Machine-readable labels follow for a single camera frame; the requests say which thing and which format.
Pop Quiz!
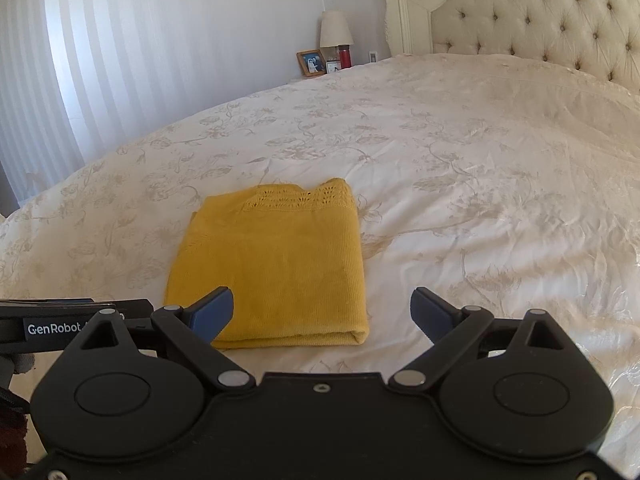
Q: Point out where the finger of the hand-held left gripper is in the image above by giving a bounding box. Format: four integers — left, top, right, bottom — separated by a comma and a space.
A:
120, 298, 155, 322

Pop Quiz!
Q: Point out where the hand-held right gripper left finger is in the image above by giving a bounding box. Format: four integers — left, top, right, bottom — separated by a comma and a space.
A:
75, 286, 254, 395

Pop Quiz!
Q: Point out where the wooden photo frame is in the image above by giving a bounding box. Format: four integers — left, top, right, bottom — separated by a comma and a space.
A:
296, 49, 326, 78

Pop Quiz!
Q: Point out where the cream table lamp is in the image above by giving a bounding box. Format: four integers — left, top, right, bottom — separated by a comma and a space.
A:
319, 10, 355, 62

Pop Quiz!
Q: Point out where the yellow knit sweater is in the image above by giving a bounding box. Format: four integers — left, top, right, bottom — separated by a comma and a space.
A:
164, 177, 371, 352

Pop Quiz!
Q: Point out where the cream tufted headboard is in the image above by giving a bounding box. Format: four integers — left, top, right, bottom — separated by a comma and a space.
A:
378, 0, 640, 97

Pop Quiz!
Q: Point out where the white curtain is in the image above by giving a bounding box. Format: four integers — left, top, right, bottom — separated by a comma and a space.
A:
0, 0, 166, 176

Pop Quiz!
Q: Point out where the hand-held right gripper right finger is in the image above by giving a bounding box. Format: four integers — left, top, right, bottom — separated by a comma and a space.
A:
389, 287, 576, 394

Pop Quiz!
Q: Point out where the cream floral bedspread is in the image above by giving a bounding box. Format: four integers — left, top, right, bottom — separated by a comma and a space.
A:
0, 52, 640, 480

